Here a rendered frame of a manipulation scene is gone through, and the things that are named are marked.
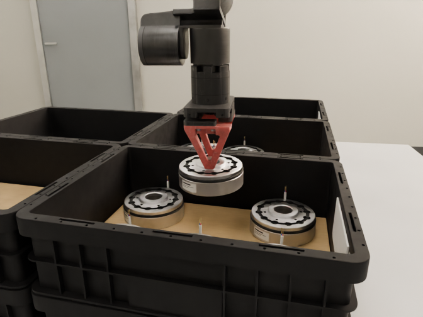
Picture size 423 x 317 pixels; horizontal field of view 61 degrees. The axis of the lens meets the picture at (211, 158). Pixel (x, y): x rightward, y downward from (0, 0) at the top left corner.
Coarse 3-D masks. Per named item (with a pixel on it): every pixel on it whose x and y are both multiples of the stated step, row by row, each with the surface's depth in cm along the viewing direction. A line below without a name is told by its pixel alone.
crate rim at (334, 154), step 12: (168, 120) 88; (264, 120) 90; (276, 120) 90; (288, 120) 89; (300, 120) 88; (312, 120) 88; (144, 132) 78; (132, 144) 69; (144, 144) 69; (156, 144) 69; (288, 156) 62; (300, 156) 63; (312, 156) 62; (336, 156) 62
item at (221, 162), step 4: (196, 160) 57; (200, 160) 57; (220, 160) 57; (224, 160) 57; (196, 164) 56; (200, 164) 56; (216, 164) 55; (220, 164) 55; (224, 164) 56; (200, 168) 55; (204, 168) 55; (216, 168) 55; (220, 168) 55
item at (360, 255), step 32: (288, 160) 61; (320, 160) 60; (32, 224) 41; (64, 224) 40; (96, 224) 40; (352, 224) 43; (160, 256) 38; (192, 256) 37; (224, 256) 36; (256, 256) 36; (288, 256) 35; (320, 256) 34; (352, 256) 34
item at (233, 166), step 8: (184, 160) 59; (192, 160) 59; (232, 160) 59; (184, 168) 56; (192, 168) 56; (224, 168) 55; (232, 168) 56; (240, 168) 55; (192, 176) 53; (200, 176) 53; (208, 176) 52; (216, 176) 52; (224, 176) 53; (232, 176) 54
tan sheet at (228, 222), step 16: (192, 208) 65; (208, 208) 65; (224, 208) 65; (176, 224) 60; (192, 224) 60; (208, 224) 60; (224, 224) 60; (240, 224) 60; (320, 224) 60; (256, 240) 55; (320, 240) 55
